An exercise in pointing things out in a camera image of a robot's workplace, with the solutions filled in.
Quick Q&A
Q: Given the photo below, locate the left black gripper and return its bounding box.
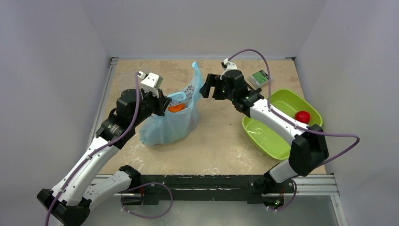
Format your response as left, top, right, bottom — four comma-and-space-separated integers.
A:
131, 88, 171, 127

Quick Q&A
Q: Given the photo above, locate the blue plastic bag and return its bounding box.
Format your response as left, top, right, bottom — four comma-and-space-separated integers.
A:
139, 62, 204, 146

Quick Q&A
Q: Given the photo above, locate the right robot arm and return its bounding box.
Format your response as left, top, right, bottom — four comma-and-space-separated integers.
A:
199, 69, 329, 192

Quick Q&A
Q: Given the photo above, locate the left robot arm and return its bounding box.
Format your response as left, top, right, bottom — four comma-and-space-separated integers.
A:
37, 89, 172, 226

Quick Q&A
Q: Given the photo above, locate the orange fake fruit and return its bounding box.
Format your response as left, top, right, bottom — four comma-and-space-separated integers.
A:
168, 103, 185, 113

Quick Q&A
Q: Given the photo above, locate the red fake apple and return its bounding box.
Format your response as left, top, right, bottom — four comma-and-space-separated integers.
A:
294, 111, 311, 124

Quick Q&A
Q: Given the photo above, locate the green white small box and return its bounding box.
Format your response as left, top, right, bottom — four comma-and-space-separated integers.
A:
250, 70, 271, 89

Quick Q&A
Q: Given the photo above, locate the green plastic bowl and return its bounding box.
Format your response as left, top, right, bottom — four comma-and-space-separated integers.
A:
242, 89, 323, 161

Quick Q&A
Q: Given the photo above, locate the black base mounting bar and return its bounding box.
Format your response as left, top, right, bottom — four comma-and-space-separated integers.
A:
119, 165, 296, 208

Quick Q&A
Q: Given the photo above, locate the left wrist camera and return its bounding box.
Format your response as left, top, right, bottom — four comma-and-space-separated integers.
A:
138, 71, 163, 97

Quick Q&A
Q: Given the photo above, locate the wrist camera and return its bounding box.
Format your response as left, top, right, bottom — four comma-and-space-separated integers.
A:
220, 58, 238, 80
138, 71, 163, 97

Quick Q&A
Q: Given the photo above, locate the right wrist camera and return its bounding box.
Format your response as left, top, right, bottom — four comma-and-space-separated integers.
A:
220, 58, 238, 80

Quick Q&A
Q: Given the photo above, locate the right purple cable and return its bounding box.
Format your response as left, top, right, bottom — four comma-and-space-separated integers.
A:
227, 48, 360, 166

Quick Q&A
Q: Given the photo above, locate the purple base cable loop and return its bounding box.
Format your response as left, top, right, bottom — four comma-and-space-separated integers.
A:
120, 182, 173, 219

